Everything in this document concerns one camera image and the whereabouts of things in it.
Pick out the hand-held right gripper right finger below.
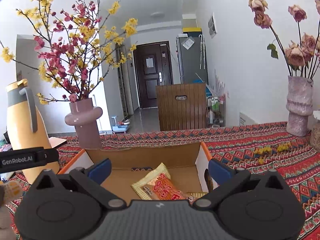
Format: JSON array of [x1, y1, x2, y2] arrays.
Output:
[[193, 159, 287, 212]]

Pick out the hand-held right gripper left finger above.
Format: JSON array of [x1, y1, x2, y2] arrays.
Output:
[[34, 158, 125, 211]]

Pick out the orange red cardboard box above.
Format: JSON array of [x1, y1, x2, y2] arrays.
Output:
[[57, 141, 220, 201]]

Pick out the yellow orange snack packet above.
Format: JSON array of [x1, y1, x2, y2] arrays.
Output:
[[131, 162, 190, 201]]

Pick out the yellow grey thermos jug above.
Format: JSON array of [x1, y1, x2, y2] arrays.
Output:
[[6, 79, 60, 184]]

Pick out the patterned red tablecloth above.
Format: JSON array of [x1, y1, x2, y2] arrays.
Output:
[[5, 121, 320, 240]]

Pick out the fallen yellow blossoms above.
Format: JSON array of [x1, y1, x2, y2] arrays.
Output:
[[254, 142, 293, 162]]

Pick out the metal storage trolley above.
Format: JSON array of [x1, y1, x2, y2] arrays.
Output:
[[206, 95, 227, 128]]

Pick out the pale dried grass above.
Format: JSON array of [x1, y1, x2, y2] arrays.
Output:
[[209, 70, 227, 98]]

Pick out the metal folding rack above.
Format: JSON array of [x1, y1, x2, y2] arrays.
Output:
[[116, 45, 128, 117]]

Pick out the textured pink vase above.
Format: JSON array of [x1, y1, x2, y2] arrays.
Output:
[[286, 75, 314, 137]]

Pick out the dark brown door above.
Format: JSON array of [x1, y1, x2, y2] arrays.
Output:
[[133, 42, 173, 109]]

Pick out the grey refrigerator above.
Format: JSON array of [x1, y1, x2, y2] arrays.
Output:
[[176, 32, 208, 85]]

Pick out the white umbrella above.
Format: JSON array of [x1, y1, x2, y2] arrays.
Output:
[[199, 35, 206, 69]]

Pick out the red yellow blossom branches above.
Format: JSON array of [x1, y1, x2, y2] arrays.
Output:
[[0, 0, 139, 103]]

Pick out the dried rose bouquet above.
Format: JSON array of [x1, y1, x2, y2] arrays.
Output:
[[248, 0, 320, 79]]

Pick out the yellow beige box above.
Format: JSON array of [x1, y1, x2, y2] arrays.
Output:
[[182, 14, 202, 33]]

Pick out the pink ring vase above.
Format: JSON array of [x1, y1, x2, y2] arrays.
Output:
[[64, 98, 103, 150]]

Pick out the white wall heater panel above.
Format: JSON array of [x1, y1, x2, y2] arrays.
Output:
[[239, 112, 256, 127]]

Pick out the white wall fuse box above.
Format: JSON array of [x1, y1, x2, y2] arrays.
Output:
[[208, 12, 218, 38]]

